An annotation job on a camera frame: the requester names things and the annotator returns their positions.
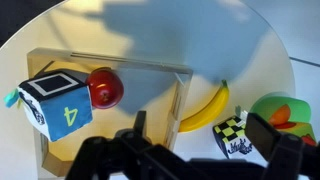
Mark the checkered fabric cube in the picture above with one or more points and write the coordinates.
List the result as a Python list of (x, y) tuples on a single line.
[(231, 139)]

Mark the wooden tray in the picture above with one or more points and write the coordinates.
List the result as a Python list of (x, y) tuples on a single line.
[(158, 88)]

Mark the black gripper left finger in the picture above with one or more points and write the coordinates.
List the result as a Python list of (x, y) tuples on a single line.
[(130, 153)]

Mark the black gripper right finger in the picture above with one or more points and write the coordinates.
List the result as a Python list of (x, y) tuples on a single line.
[(288, 156)]

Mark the blue fabric number cube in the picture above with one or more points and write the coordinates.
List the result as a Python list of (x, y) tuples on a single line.
[(55, 103)]

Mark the orange fruit in bowl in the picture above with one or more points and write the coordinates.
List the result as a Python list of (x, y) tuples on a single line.
[(280, 116)]

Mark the red apple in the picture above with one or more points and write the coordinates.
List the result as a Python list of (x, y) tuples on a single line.
[(106, 88)]

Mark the yellow banana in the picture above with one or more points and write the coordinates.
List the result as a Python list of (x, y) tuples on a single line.
[(209, 112)]

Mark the green plastic bowl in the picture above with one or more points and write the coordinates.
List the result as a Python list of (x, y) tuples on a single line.
[(268, 104)]

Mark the colourful fabric cube in bowl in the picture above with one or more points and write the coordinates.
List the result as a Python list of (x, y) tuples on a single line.
[(302, 130)]

